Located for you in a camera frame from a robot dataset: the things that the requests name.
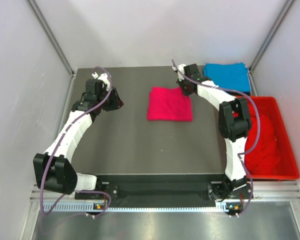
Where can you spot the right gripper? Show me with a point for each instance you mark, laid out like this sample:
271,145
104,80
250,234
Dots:
185,93

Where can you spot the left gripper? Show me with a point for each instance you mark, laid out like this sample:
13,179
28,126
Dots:
116,102

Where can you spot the pink t shirt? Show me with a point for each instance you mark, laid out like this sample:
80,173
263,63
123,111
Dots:
169,104

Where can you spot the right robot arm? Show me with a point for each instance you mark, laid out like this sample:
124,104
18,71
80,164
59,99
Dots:
234,124

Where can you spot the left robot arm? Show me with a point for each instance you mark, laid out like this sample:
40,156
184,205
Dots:
53,169

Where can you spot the red t shirts pile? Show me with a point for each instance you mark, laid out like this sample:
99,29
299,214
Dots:
265,156

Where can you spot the folded blue t shirt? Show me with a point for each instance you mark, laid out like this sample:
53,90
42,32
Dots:
229,76

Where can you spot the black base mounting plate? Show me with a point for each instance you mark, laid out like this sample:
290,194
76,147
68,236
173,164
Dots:
161,190

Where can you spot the red plastic bin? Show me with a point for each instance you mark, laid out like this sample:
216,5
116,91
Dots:
287,169

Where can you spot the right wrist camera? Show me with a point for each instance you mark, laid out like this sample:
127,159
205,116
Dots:
180,71

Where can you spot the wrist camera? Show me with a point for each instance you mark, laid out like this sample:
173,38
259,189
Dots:
180,71
104,78

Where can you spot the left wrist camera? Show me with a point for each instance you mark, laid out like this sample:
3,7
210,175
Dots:
104,78

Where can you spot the grey slotted cable duct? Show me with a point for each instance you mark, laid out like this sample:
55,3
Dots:
77,206

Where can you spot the left aluminium frame post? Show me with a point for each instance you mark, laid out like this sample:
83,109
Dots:
49,34

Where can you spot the aluminium frame post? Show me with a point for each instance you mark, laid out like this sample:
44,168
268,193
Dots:
49,34
287,6

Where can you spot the right aluminium frame post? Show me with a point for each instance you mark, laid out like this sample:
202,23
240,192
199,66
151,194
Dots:
287,6

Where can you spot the aluminium front rail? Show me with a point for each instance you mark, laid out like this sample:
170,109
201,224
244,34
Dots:
263,191

